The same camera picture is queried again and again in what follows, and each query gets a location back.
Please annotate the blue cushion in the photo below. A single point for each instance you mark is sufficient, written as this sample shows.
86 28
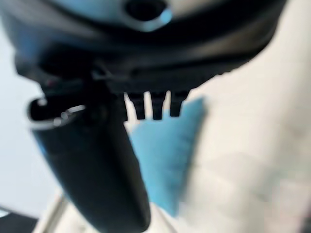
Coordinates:
167 155

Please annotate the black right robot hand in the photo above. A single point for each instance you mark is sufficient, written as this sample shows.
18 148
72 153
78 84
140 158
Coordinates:
102 157

